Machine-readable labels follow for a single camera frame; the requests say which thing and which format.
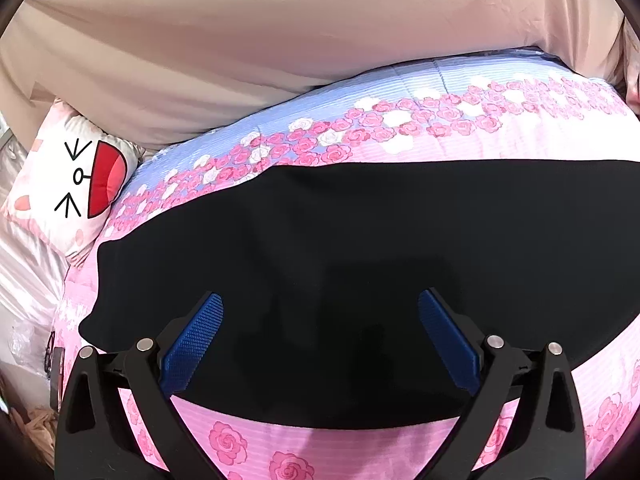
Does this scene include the black pants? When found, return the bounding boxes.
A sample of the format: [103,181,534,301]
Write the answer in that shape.
[79,160,640,431]

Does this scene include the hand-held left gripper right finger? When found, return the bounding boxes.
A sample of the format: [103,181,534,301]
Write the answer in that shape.
[417,288,591,480]

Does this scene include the pink rose print bedsheet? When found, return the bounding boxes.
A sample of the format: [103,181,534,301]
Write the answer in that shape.
[50,47,640,480]

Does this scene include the cartoon cat face pillow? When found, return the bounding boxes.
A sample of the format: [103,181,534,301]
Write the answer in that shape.
[2,99,146,267]

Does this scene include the pale pink satin cloth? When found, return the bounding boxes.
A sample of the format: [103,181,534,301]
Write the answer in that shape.
[0,110,71,376]

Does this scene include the tan crumpled cloth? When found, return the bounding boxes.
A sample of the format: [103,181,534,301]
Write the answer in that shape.
[14,404,60,467]

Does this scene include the beige draped cloth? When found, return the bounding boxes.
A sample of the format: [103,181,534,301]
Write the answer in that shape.
[0,0,628,152]

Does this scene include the clear plastic bag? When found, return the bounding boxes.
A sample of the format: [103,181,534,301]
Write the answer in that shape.
[9,317,53,378]

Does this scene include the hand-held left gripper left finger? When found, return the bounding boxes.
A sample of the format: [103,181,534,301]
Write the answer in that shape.
[54,291,226,480]

